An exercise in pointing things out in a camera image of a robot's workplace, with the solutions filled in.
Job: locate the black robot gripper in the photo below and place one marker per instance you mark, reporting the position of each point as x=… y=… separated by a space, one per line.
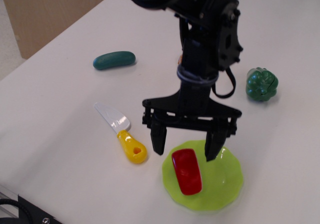
x=190 y=108

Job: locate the red and white toy sushi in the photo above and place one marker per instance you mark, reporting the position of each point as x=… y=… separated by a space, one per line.
x=187 y=171

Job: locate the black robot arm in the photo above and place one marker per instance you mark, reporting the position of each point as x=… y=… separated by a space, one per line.
x=208 y=33

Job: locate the lime green plastic plate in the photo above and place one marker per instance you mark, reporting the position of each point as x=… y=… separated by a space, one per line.
x=222 y=179

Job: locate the brown toy chicken wing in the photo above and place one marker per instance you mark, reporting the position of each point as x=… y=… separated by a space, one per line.
x=180 y=60

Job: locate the green toy bell pepper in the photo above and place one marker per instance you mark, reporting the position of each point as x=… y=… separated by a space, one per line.
x=261 y=84

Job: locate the teal toy cucumber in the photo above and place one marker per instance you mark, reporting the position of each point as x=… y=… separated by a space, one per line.
x=114 y=59

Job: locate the toy knife yellow handle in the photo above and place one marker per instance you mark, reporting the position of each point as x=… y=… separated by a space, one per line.
x=134 y=150

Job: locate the black metal corner bracket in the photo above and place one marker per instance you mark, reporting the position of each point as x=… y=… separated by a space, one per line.
x=38 y=215

